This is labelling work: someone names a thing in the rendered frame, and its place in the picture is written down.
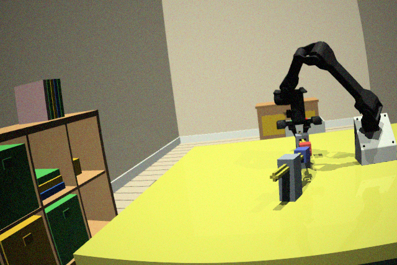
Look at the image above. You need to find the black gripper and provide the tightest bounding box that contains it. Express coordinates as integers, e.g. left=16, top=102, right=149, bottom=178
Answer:
left=277, top=105, right=322, bottom=136

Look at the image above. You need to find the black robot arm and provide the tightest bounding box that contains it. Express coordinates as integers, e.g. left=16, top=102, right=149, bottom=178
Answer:
left=273, top=41, right=383, bottom=133

